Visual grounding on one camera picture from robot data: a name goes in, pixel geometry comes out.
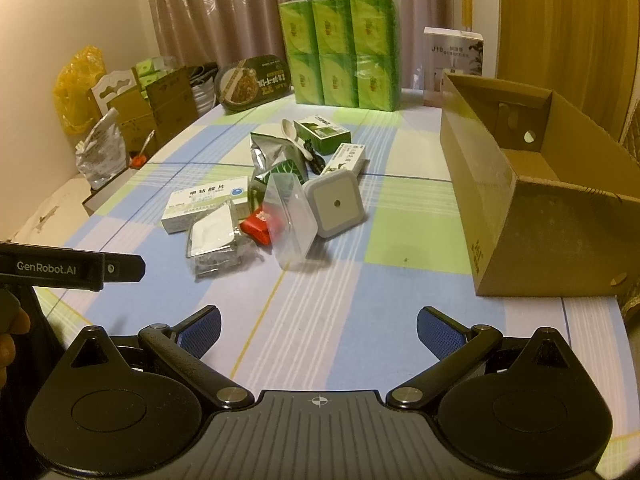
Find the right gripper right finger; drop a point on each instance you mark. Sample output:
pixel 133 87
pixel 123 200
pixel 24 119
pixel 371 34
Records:
pixel 460 351

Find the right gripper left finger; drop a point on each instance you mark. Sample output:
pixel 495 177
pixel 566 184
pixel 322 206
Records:
pixel 178 350

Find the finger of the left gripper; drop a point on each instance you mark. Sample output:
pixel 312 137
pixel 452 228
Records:
pixel 123 268

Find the white blue pill box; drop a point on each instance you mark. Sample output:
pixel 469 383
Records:
pixel 184 206

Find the clear bag of hardware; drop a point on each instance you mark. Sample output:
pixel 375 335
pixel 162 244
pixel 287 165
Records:
pixel 216 244

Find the red candy packet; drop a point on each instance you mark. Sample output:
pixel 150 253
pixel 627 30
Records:
pixel 255 226

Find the clear plastic container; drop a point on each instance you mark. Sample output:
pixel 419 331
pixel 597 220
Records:
pixel 291 223

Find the silver green tea pouch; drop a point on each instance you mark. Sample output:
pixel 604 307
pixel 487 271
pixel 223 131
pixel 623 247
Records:
pixel 271 154

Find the white square night light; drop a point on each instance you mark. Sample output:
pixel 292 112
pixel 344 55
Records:
pixel 336 202

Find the white plastic spoon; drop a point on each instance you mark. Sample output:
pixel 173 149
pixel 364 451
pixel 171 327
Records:
pixel 291 134

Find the white ointment box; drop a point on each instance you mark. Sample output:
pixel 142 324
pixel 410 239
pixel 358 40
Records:
pixel 347 156

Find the green spray medicine box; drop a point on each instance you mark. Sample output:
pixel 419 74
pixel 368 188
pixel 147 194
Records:
pixel 325 136

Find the person's left hand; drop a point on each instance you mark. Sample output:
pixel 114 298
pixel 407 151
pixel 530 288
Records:
pixel 20 326

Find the crumpled silver bag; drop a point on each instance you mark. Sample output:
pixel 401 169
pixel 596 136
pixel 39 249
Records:
pixel 102 155

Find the small brown cardboard boxes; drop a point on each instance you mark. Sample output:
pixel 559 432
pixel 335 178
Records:
pixel 155 100

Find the large brown cardboard box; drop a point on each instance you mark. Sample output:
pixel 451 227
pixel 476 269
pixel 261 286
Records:
pixel 549 201

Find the yellow plastic bag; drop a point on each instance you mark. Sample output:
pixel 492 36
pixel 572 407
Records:
pixel 72 97

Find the checked tablecloth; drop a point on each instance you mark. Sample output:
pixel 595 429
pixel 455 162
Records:
pixel 330 304

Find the dark oval food tray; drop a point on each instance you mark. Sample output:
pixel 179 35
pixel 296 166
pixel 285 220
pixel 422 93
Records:
pixel 252 82

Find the white humidifier box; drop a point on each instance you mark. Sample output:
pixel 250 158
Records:
pixel 449 51

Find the green tissue multipack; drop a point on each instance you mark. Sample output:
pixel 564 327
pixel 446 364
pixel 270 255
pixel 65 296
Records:
pixel 343 53

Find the wooden door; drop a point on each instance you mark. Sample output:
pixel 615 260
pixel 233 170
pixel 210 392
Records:
pixel 586 50

